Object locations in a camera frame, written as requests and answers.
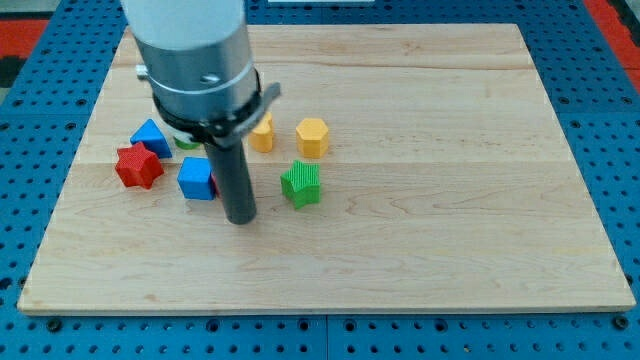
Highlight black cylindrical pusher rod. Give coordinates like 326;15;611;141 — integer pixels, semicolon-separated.
204;142;257;225

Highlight black clamp ring mount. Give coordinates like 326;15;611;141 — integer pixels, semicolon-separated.
153;72;281;148

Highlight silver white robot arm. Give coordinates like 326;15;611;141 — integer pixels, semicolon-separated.
121;0;281;225

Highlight yellow hexagon block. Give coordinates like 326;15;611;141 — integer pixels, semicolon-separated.
296;118;329;159

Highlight red block behind rod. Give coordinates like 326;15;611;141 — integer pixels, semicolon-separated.
210;172;221;198

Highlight green round block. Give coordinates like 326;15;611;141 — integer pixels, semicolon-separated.
173;136;201;150

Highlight blue cube block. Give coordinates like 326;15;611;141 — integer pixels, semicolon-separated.
177;157;216;200

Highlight yellow block behind rod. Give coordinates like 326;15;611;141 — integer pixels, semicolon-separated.
248;112;274;153

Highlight blue triangle block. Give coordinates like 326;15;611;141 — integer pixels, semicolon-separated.
129;119;172;159

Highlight green star block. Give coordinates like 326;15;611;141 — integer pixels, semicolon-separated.
280;160;321;209

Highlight red star block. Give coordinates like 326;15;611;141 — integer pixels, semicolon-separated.
115;142;164;189

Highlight wooden board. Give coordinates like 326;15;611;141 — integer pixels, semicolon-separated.
18;24;636;316

